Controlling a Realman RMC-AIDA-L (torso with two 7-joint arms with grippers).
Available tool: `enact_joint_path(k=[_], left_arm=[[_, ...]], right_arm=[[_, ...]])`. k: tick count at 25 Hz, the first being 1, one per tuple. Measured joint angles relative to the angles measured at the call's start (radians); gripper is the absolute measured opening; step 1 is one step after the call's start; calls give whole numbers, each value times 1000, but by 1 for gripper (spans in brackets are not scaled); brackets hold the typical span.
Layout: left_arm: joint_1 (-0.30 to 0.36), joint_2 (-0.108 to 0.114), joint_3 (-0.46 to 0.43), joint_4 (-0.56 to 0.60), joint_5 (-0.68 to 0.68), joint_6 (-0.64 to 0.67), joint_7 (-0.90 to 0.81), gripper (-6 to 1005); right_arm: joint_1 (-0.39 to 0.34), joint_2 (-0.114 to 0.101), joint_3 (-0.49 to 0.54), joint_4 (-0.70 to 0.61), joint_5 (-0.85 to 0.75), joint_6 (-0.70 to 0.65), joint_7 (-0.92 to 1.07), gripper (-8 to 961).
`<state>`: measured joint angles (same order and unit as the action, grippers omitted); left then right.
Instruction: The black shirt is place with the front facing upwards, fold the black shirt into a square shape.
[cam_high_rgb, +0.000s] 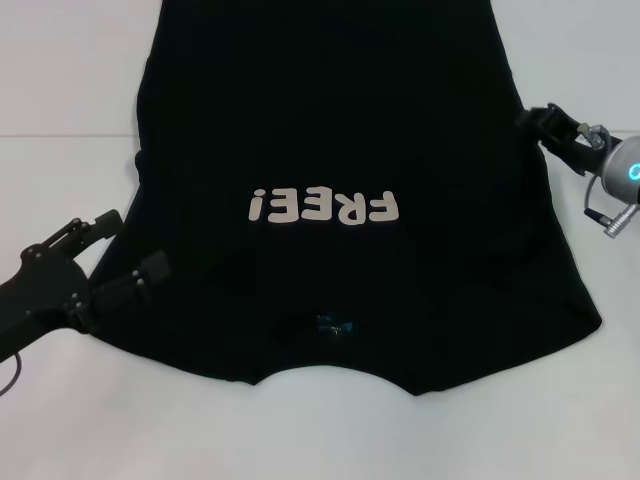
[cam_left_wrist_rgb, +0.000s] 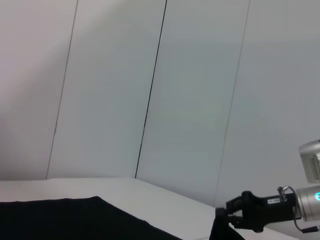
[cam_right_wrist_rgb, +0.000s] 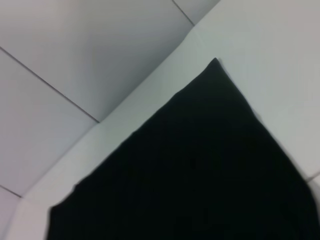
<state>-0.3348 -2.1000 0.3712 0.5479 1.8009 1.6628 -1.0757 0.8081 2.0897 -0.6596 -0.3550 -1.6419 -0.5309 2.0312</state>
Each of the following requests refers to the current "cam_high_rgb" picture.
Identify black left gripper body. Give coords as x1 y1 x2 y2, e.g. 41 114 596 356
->
0 244 94 364

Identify right arm cable with plug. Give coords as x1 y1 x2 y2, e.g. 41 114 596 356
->
583 174 640 241

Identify black shirt with FREE print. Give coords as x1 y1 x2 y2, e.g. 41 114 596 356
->
94 0 601 399

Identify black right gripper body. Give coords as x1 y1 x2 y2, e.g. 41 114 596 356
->
537 102 609 177

